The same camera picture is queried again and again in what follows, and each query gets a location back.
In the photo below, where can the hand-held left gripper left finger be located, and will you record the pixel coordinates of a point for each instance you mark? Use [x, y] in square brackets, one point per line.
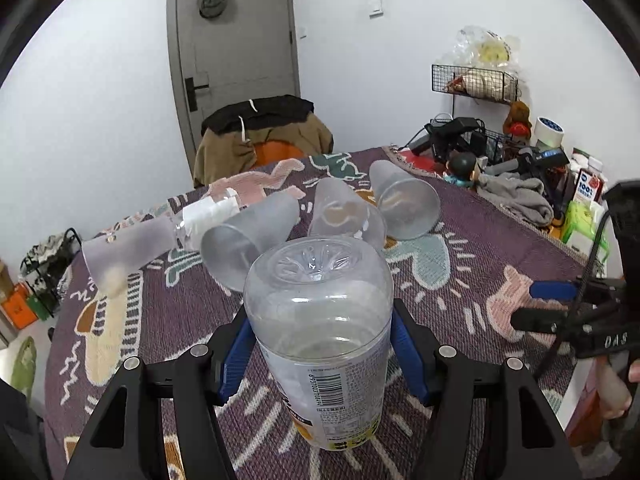
[239, 360]

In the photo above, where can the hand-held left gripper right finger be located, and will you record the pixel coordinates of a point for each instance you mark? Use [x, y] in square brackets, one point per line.
[410, 355]

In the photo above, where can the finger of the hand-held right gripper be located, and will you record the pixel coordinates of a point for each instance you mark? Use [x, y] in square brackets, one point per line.
[552, 290]
[540, 319]

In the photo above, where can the clear labelled plastic cup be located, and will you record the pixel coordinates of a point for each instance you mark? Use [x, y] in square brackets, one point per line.
[320, 320]

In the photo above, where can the frosted plastic cup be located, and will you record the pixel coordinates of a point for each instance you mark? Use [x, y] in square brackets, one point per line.
[127, 255]
[405, 200]
[250, 240]
[342, 210]

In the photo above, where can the person's right hand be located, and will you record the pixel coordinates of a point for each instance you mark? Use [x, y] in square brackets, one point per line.
[612, 390]

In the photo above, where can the green wipes packet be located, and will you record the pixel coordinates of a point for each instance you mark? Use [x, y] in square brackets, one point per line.
[582, 230]

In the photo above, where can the purple printed blanket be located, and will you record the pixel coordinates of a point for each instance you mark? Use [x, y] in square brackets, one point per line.
[475, 280]

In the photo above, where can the grey cloth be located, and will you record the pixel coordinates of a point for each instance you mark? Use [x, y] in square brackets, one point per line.
[520, 195]

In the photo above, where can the blue white carton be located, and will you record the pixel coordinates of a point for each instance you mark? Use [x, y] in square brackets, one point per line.
[587, 187]

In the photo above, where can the black handheld device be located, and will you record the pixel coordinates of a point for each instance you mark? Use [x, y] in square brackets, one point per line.
[540, 160]

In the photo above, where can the clear bottle white label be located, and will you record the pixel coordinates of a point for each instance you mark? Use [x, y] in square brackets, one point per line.
[205, 215]

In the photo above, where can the black-haired figure doll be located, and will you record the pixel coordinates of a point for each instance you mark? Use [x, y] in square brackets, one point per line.
[461, 165]

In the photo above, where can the white tape roll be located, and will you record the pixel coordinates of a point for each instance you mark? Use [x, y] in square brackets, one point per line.
[547, 132]

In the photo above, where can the brown plush toy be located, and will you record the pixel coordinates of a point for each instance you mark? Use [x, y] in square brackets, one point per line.
[517, 120]

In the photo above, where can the black electronic device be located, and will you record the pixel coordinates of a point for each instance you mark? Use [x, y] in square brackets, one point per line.
[455, 135]

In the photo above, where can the brown jacket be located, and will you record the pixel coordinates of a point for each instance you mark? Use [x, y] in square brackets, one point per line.
[225, 155]

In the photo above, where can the black shoe rack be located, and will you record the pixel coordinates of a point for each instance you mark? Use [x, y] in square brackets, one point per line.
[47, 265]

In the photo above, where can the green bag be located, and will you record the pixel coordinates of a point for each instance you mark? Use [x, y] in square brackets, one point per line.
[24, 370]

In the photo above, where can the snack packet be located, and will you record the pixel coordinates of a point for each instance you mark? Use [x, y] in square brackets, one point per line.
[477, 84]

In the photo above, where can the orange box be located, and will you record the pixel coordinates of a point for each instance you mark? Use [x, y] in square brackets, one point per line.
[17, 312]

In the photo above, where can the black garment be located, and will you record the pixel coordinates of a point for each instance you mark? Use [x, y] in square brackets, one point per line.
[265, 112]

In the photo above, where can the clear plastic bag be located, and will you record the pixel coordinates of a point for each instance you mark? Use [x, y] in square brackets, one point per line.
[475, 47]

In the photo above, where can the grey door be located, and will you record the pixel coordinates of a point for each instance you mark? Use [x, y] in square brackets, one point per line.
[235, 60]

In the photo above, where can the green hat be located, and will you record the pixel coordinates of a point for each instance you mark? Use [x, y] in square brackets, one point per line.
[215, 2]

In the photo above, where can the white wall switch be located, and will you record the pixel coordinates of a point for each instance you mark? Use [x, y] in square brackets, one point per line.
[376, 6]

